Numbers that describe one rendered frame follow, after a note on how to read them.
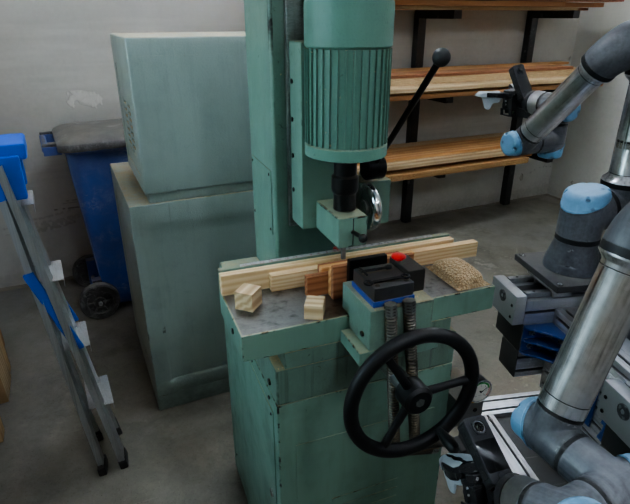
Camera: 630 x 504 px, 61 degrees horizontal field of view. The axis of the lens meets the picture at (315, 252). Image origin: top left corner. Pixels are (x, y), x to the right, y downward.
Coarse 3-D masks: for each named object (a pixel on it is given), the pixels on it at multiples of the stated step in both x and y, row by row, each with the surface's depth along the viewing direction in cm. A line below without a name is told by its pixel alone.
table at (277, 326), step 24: (432, 264) 133; (432, 288) 122; (480, 288) 122; (240, 312) 112; (264, 312) 112; (288, 312) 112; (336, 312) 112; (456, 312) 122; (240, 336) 104; (264, 336) 105; (288, 336) 107; (312, 336) 109; (336, 336) 112; (360, 360) 104
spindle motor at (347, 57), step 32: (320, 0) 96; (352, 0) 95; (384, 0) 97; (320, 32) 98; (352, 32) 97; (384, 32) 99; (320, 64) 101; (352, 64) 99; (384, 64) 103; (320, 96) 104; (352, 96) 102; (384, 96) 105; (320, 128) 106; (352, 128) 104; (384, 128) 108; (320, 160) 108; (352, 160) 106
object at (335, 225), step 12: (324, 204) 123; (324, 216) 122; (336, 216) 116; (348, 216) 116; (360, 216) 116; (324, 228) 123; (336, 228) 116; (348, 228) 116; (360, 228) 117; (336, 240) 117; (348, 240) 117
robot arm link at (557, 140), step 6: (558, 126) 161; (564, 126) 161; (552, 132) 162; (558, 132) 162; (564, 132) 162; (546, 138) 160; (552, 138) 161; (558, 138) 162; (564, 138) 163; (546, 144) 161; (552, 144) 162; (558, 144) 163; (564, 144) 165; (546, 150) 163; (552, 150) 164; (558, 150) 164; (540, 156) 167; (546, 156) 165; (552, 156) 165; (558, 156) 165
